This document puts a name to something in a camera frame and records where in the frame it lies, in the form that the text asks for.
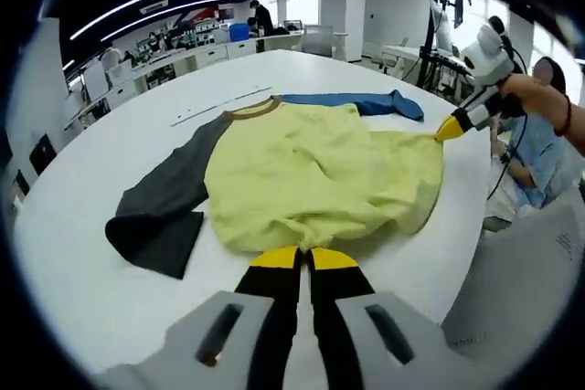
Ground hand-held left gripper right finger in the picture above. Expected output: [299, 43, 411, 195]
[304, 247, 458, 390]

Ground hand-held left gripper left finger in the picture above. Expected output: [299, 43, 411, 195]
[93, 246, 303, 390]

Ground yellow garment with coloured sleeves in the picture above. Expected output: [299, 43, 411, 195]
[104, 88, 447, 280]

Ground person's right hand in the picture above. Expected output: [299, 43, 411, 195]
[496, 72, 566, 121]

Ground black monitor stand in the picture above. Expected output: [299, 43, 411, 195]
[419, 0, 474, 90]

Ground white desk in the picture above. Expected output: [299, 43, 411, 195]
[382, 45, 458, 79]

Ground narrow white pillar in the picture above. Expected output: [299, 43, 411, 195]
[319, 0, 367, 65]

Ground grey office chair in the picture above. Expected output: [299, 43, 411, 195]
[301, 24, 348, 60]

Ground blue storage bin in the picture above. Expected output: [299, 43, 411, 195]
[228, 22, 251, 42]

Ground long white counter cabinets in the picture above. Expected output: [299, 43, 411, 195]
[63, 33, 305, 131]

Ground black box at pillar foot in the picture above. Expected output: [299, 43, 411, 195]
[28, 132, 59, 176]

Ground short ceiling light strip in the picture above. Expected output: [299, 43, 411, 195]
[100, 0, 257, 43]

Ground wide white square pillar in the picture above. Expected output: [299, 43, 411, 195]
[6, 17, 69, 176]

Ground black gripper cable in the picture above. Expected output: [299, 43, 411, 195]
[486, 15, 531, 202]

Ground red bracelet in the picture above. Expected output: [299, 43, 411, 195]
[554, 95, 573, 138]

